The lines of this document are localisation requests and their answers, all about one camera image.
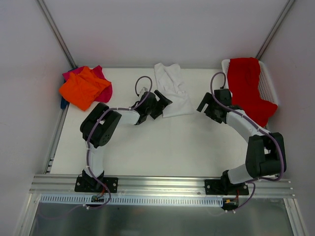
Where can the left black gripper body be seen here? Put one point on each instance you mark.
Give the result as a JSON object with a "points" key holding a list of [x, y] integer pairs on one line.
{"points": [[159, 105]]}

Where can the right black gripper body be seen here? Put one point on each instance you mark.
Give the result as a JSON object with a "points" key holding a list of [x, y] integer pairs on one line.
{"points": [[209, 108]]}

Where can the white t shirt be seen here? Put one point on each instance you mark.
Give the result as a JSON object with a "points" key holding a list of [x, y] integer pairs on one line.
{"points": [[170, 84]]}

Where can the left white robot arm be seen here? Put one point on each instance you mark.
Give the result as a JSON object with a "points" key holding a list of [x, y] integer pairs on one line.
{"points": [[98, 128]]}

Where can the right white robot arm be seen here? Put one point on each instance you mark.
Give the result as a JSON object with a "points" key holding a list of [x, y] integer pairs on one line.
{"points": [[265, 154]]}

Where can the red t shirt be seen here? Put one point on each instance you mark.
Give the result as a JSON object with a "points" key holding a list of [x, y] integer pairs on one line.
{"points": [[243, 80]]}

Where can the pink t shirt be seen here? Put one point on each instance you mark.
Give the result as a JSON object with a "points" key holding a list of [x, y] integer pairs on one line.
{"points": [[107, 92]]}

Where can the white plastic basket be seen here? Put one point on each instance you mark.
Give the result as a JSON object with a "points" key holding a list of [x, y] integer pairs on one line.
{"points": [[266, 87]]}

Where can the orange t shirt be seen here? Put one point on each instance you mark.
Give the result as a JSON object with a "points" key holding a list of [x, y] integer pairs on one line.
{"points": [[82, 89]]}

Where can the blue t shirt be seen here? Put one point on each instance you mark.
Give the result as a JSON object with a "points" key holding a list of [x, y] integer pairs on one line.
{"points": [[63, 104]]}

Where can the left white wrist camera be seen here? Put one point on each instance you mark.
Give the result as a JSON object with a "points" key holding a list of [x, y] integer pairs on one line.
{"points": [[143, 91]]}

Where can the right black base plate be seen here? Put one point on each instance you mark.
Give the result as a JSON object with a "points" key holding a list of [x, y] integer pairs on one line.
{"points": [[218, 187]]}

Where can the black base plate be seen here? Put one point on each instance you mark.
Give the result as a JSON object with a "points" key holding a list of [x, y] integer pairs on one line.
{"points": [[218, 187], [90, 185]]}

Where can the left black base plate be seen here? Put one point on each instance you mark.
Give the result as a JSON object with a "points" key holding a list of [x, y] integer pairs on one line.
{"points": [[90, 185]]}

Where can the right aluminium corner post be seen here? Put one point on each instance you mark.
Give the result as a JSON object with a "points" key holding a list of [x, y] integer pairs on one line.
{"points": [[274, 29]]}

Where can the aluminium corner post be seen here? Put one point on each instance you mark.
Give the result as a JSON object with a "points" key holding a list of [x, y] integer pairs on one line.
{"points": [[274, 29], [54, 28]]}

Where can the white slotted cable duct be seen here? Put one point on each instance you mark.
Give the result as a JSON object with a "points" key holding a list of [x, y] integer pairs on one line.
{"points": [[132, 200]]}

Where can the aluminium mounting rail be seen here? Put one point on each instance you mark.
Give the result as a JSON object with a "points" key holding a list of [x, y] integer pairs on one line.
{"points": [[160, 186]]}

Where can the left aluminium corner post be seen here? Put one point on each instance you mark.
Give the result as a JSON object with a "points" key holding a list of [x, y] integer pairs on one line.
{"points": [[54, 28]]}

